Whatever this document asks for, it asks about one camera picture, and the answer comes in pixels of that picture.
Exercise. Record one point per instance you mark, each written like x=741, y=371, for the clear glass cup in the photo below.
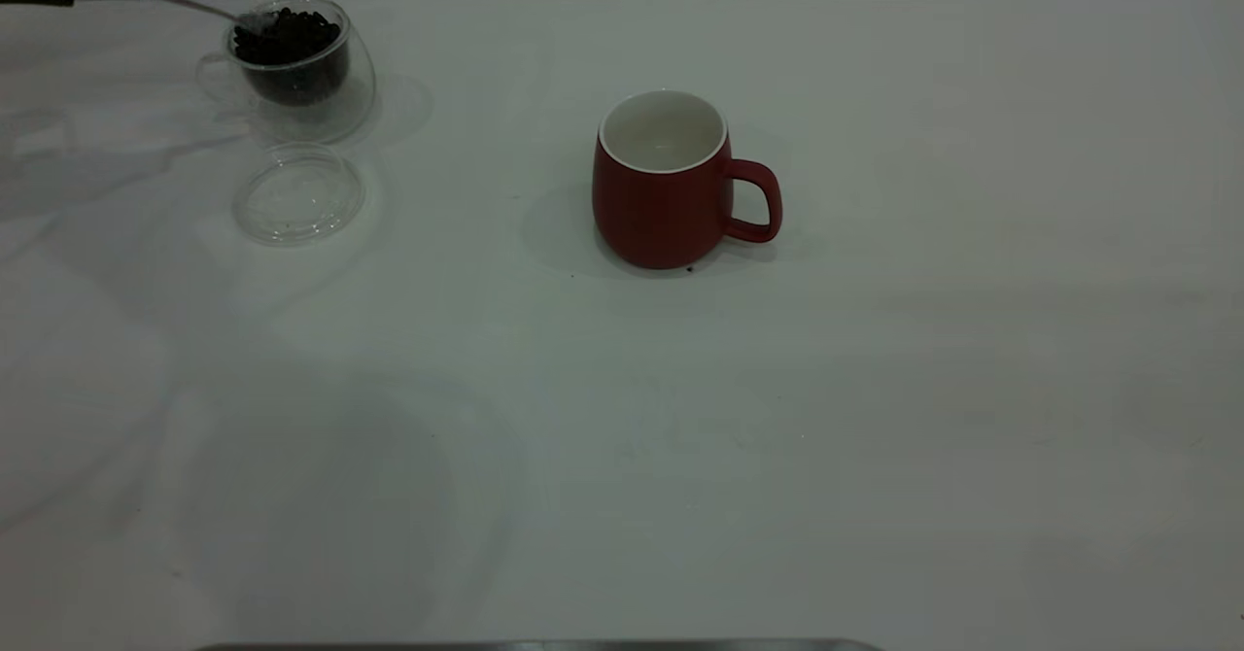
x=311, y=121

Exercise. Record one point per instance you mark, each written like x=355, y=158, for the clear round lid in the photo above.
x=292, y=228

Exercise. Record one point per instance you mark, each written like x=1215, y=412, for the red ceramic mug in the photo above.
x=661, y=214

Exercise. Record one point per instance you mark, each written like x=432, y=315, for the dark coffee beans pile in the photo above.
x=292, y=44

